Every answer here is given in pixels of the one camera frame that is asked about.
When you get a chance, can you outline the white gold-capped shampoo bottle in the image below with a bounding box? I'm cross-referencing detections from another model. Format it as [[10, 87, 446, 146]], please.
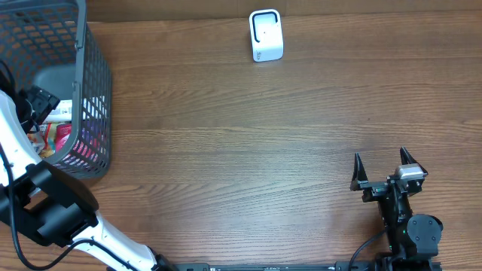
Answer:
[[44, 99, 73, 123]]

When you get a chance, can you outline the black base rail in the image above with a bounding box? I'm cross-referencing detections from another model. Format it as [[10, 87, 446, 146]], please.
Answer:
[[107, 261, 444, 271]]

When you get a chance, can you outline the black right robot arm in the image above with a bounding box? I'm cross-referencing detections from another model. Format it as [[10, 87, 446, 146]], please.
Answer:
[[346, 147, 444, 270]]

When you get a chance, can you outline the white barcode scanner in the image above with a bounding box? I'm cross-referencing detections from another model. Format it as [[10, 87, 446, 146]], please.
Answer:
[[249, 8, 284, 62]]

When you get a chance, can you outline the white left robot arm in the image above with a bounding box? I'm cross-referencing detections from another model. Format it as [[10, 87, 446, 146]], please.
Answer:
[[1, 92, 175, 270]]

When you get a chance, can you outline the dark grey plastic basket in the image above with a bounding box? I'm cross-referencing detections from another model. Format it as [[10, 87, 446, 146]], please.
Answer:
[[1, 0, 112, 179]]

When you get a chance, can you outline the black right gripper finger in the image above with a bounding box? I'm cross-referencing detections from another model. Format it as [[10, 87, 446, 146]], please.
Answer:
[[400, 146, 417, 165], [351, 152, 368, 184]]

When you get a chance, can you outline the yellow snack bag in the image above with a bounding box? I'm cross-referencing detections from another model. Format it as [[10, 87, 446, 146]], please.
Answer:
[[27, 122, 72, 158]]

